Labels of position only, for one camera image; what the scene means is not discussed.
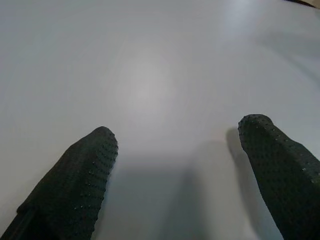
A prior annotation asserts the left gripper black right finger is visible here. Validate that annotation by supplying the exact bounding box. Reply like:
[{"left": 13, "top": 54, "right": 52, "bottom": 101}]
[{"left": 237, "top": 113, "right": 320, "bottom": 240}]

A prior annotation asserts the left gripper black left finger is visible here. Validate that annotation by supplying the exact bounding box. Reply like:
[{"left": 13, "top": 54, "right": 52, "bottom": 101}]
[{"left": 0, "top": 126, "right": 119, "bottom": 240}]

